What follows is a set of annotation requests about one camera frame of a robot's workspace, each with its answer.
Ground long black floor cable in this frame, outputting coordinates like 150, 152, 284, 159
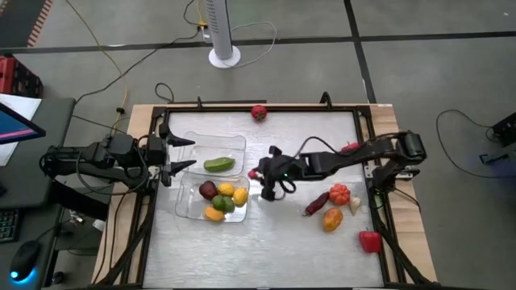
74, 0, 202, 106

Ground dark red apple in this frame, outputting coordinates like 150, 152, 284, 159
198, 180, 219, 201

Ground orange yellow bell pepper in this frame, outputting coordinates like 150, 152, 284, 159
322, 207, 344, 233

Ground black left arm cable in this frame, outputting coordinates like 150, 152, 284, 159
74, 147, 151, 197

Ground black computer mouse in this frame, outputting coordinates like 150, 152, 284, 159
9, 239, 41, 284

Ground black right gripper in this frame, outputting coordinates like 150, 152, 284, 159
250, 145, 308, 201

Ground yellow floor cable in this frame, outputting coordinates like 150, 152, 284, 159
64, 0, 129, 136

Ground black floor device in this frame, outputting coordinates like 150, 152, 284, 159
478, 111, 516, 165

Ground orange tomato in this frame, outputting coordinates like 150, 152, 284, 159
329, 183, 352, 206

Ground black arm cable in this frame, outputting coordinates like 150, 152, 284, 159
295, 135, 348, 160
74, 147, 151, 197

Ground clear plastic basket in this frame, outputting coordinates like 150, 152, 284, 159
174, 172, 252, 224
179, 130, 248, 177

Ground black curved floor cable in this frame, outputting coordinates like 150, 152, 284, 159
435, 109, 499, 180

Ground green cucumber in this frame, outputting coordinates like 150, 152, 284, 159
203, 156, 236, 173

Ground power strip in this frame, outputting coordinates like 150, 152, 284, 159
196, 22, 210, 44

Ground computer monitor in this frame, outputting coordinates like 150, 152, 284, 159
0, 101, 47, 146

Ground white floor cable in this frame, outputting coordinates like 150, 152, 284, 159
223, 21, 279, 68

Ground white paper sheet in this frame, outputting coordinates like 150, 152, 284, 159
0, 93, 43, 167

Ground dark grey desk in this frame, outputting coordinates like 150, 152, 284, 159
0, 96, 77, 290

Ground white tower fan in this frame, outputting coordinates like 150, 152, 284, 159
204, 0, 242, 69

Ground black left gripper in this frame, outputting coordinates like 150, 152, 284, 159
146, 122, 198, 188

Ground backlit keyboard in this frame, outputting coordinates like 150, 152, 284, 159
0, 208, 20, 244

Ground red plastic crate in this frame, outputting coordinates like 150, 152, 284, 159
0, 55, 44, 99

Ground white garlic bulb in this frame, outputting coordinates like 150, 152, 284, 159
348, 196, 363, 216

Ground black aluminium table frame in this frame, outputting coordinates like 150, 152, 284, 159
92, 91, 439, 290

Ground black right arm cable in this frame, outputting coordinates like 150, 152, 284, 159
295, 135, 348, 160

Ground orange yellow mango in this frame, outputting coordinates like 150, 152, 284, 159
203, 205, 226, 222

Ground red bell pepper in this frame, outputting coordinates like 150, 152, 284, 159
359, 230, 382, 254

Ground black looped cable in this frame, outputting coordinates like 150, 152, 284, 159
154, 82, 176, 105

